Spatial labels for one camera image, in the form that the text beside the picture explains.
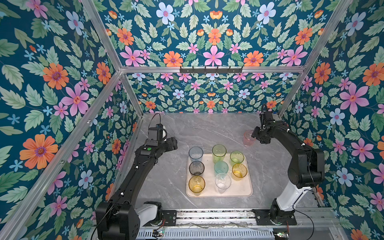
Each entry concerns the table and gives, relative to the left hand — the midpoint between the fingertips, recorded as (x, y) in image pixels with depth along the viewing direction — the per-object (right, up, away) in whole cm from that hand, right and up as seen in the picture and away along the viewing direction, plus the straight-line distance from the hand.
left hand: (173, 138), depth 81 cm
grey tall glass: (+13, -17, +3) cm, 22 cm away
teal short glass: (+27, -17, +5) cm, 32 cm away
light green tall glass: (+25, -8, +1) cm, 27 cm away
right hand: (+51, +1, +13) cm, 52 cm away
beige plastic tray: (+39, -29, +4) cm, 49 cm away
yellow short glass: (+38, -20, +6) cm, 43 cm away
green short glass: (+38, -13, +12) cm, 42 cm away
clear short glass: (+28, -25, +4) cm, 38 cm away
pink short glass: (+48, -3, +21) cm, 52 cm away
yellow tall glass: (+13, -26, +2) cm, 30 cm away
